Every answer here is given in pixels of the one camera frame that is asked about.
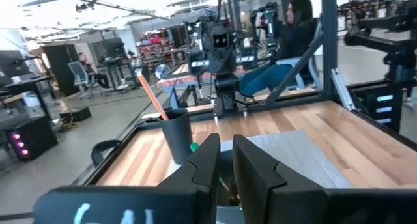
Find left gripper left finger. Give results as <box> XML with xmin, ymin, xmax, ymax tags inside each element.
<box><xmin>156</xmin><ymin>133</ymin><xmax>222</xmax><ymax>224</ymax></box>

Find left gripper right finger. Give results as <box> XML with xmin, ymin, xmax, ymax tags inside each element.
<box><xmin>232</xmin><ymin>133</ymin><xmax>328</xmax><ymax>224</ymax></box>

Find black bowl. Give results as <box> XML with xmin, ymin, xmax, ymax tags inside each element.
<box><xmin>214</xmin><ymin>148</ymin><xmax>245</xmax><ymax>224</ymax></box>

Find gold spoon green handle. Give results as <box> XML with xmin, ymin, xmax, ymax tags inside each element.
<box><xmin>190</xmin><ymin>142</ymin><xmax>241</xmax><ymax>207</ymax></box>

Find black cup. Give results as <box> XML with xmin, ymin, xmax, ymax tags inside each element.
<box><xmin>158</xmin><ymin>108</ymin><xmax>194</xmax><ymax>165</ymax></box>

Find orange stick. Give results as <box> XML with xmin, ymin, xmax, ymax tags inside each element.
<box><xmin>135</xmin><ymin>69</ymin><xmax>169</xmax><ymax>122</ymax></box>

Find red edged table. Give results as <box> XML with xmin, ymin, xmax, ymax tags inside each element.
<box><xmin>156</xmin><ymin>63</ymin><xmax>248</xmax><ymax>109</ymax></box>

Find grey woven placemat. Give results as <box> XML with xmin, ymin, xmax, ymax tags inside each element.
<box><xmin>220</xmin><ymin>130</ymin><xmax>352</xmax><ymax>189</ymax></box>

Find small round fan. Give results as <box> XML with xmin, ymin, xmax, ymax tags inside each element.
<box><xmin>154</xmin><ymin>63</ymin><xmax>172</xmax><ymax>80</ymax></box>

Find shelf with red bins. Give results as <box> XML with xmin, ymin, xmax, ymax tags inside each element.
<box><xmin>136</xmin><ymin>28</ymin><xmax>174</xmax><ymax>69</ymax></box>

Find light blue chair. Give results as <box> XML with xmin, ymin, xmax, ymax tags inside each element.
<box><xmin>275</xmin><ymin>21</ymin><xmax>324</xmax><ymax>92</ymax></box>

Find person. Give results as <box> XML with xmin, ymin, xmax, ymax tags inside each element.
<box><xmin>78</xmin><ymin>51</ymin><xmax>111</xmax><ymax>90</ymax></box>
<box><xmin>239</xmin><ymin>0</ymin><xmax>319</xmax><ymax>98</ymax></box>

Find silver aluminium extrusion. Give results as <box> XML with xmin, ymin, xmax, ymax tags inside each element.
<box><xmin>330</xmin><ymin>67</ymin><xmax>356</xmax><ymax>111</ymax></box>

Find black floor box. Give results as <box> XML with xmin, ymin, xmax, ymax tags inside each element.
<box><xmin>59</xmin><ymin>106</ymin><xmax>93</xmax><ymax>122</ymax></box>

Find grey office chair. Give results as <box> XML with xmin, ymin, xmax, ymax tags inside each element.
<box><xmin>67</xmin><ymin>61</ymin><xmax>108</xmax><ymax>100</ymax></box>

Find black cabinet lit vents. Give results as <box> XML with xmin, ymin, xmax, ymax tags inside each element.
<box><xmin>350</xmin><ymin>80</ymin><xmax>405</xmax><ymax>133</ymax></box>

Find tall black cabinet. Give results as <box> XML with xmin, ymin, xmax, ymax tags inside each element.
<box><xmin>42</xmin><ymin>43</ymin><xmax>81</xmax><ymax>96</ymax></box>

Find black computer pink lights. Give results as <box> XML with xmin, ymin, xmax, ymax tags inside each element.
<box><xmin>0</xmin><ymin>115</ymin><xmax>59</xmax><ymax>162</ymax></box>

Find black desk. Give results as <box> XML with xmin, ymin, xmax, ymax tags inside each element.
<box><xmin>0</xmin><ymin>75</ymin><xmax>53</xmax><ymax>120</ymax></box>

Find black monitor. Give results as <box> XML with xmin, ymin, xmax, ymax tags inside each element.
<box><xmin>0</xmin><ymin>49</ymin><xmax>32</xmax><ymax>82</ymax></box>

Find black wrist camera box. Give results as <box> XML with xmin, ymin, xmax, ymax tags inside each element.
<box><xmin>211</xmin><ymin>23</ymin><xmax>231</xmax><ymax>51</ymax></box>

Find black rig frame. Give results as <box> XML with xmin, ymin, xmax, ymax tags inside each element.
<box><xmin>71</xmin><ymin>0</ymin><xmax>417</xmax><ymax>188</ymax></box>

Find black frame handle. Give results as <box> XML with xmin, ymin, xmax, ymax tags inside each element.
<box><xmin>90</xmin><ymin>139</ymin><xmax>123</xmax><ymax>168</ymax></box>

